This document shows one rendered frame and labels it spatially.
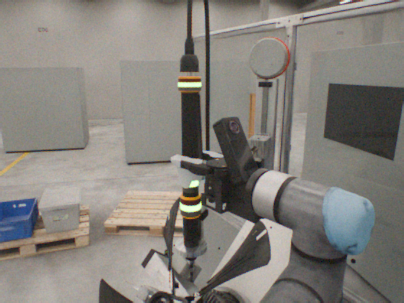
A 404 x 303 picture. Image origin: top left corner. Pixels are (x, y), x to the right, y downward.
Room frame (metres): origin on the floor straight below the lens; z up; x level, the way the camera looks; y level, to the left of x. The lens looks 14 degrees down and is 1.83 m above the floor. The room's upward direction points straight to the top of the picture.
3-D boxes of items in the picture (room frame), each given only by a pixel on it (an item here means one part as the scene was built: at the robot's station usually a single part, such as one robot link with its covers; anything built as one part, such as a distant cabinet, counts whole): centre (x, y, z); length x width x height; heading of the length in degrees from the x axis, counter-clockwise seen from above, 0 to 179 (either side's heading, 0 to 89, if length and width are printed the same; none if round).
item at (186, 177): (0.55, 0.03, 1.64); 0.09 x 0.03 x 0.06; 54
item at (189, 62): (0.59, 0.02, 1.66); 0.04 x 0.04 x 0.46
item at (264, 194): (0.44, -0.12, 1.64); 0.08 x 0.05 x 0.08; 131
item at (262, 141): (1.16, -0.24, 1.54); 0.10 x 0.07 x 0.09; 156
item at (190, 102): (0.59, 0.02, 1.68); 0.03 x 0.03 x 0.21
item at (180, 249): (0.60, 0.01, 1.50); 0.09 x 0.07 x 0.10; 156
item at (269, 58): (1.24, -0.28, 1.88); 0.16 x 0.07 x 0.16; 66
